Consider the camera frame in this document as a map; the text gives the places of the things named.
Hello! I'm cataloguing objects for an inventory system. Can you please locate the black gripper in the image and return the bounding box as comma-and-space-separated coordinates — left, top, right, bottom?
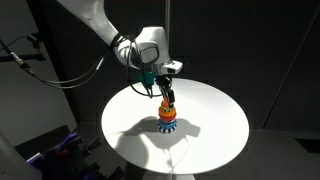
154, 75, 177, 108

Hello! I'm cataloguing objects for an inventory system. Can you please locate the grey vertical pole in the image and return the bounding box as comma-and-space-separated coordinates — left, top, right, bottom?
164, 0, 172, 33

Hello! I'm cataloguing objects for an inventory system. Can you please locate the black box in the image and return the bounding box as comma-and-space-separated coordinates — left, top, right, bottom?
14, 124, 73, 161

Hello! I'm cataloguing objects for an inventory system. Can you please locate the yellow orange toy ring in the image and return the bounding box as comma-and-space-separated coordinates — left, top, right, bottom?
158, 105, 177, 116

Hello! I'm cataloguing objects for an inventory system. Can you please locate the red toy ring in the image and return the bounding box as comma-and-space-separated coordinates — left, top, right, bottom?
158, 112, 177, 122

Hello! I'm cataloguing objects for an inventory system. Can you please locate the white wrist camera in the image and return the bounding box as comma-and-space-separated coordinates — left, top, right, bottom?
159, 60, 184, 76

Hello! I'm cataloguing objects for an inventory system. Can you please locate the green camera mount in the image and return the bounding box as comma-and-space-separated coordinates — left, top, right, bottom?
135, 70, 157, 87

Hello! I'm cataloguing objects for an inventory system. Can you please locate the blue gear toy ring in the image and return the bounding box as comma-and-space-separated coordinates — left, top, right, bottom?
157, 119, 178, 130

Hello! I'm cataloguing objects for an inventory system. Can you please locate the colourful stacking ring toy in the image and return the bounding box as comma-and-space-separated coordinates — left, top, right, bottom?
157, 98, 178, 134

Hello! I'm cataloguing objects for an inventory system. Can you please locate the looped black cable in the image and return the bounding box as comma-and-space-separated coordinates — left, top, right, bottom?
113, 32, 164, 99

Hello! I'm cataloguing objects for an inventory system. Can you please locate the long black cable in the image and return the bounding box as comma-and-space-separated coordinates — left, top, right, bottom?
0, 39, 113, 90

